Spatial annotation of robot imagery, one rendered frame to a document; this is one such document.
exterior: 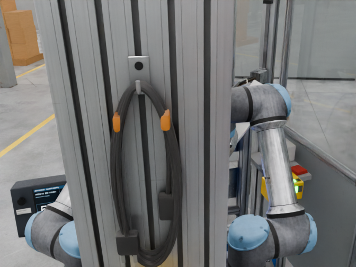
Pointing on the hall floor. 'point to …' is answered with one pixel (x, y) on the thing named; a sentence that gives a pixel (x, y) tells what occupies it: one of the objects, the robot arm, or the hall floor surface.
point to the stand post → (243, 171)
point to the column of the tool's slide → (256, 196)
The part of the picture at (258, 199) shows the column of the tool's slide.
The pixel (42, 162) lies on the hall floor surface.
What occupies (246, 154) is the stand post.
